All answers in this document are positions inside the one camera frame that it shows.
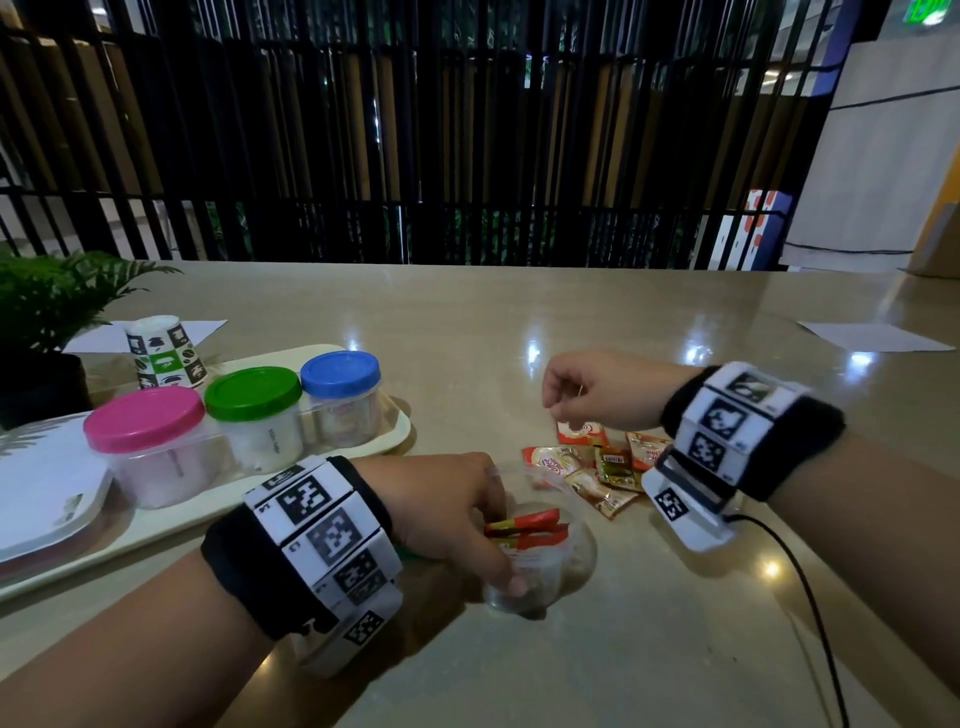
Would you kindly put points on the cream plastic tray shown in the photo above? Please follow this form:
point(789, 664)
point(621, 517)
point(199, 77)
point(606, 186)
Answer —
point(225, 517)

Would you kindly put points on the orange and white sachet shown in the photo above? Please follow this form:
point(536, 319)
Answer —
point(589, 433)

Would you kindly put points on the white plate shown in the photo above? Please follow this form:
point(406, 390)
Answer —
point(45, 487)

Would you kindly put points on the person's left thumb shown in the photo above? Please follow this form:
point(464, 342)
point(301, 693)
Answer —
point(510, 576)

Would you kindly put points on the person's right forearm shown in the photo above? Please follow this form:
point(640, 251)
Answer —
point(877, 540)

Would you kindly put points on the printed paper cup stack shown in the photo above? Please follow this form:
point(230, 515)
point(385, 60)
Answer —
point(165, 352)

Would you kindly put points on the clear jar with pink lid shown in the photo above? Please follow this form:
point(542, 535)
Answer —
point(154, 450)

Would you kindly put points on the clear jar with blue lid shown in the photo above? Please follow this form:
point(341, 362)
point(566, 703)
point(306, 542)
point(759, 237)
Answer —
point(341, 401)

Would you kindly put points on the yellow panel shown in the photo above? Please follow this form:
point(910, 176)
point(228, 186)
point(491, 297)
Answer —
point(941, 232)

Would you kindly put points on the white and red sachet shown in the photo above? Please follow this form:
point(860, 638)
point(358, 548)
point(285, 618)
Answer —
point(555, 459)

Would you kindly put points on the green fern plant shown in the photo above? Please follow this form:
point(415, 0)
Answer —
point(60, 300)

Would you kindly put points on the clear jar with green lid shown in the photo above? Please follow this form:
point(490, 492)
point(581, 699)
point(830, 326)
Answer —
point(259, 420)

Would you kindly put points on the person's left hand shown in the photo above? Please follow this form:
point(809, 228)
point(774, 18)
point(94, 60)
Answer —
point(435, 502)

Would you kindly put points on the white paper sheet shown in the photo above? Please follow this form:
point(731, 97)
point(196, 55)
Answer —
point(112, 337)
point(870, 337)

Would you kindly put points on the black plant pot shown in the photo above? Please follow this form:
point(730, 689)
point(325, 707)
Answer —
point(37, 390)

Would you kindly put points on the brown and white sachet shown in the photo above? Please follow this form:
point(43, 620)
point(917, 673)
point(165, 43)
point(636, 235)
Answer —
point(604, 495)

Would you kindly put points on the person's right fingers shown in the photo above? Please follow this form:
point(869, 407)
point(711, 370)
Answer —
point(564, 390)

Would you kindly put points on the black wristband with marker tags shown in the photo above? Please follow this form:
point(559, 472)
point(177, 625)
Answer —
point(731, 442)
point(322, 540)

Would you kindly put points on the white and orange sign panel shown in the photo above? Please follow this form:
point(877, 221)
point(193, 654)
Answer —
point(754, 229)

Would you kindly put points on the person's left forearm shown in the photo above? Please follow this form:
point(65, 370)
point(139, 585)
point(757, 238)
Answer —
point(135, 652)

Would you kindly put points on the green and gold sachet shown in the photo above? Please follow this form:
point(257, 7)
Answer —
point(616, 469)

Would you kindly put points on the green exit sign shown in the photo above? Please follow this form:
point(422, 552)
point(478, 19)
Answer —
point(928, 10)

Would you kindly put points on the person's right hand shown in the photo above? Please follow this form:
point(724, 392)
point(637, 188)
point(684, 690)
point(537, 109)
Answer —
point(622, 390)

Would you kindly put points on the black slatted railing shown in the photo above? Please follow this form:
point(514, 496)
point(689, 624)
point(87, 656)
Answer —
point(420, 135)

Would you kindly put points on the clear plastic jar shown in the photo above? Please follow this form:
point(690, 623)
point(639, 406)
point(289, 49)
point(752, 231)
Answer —
point(559, 577)

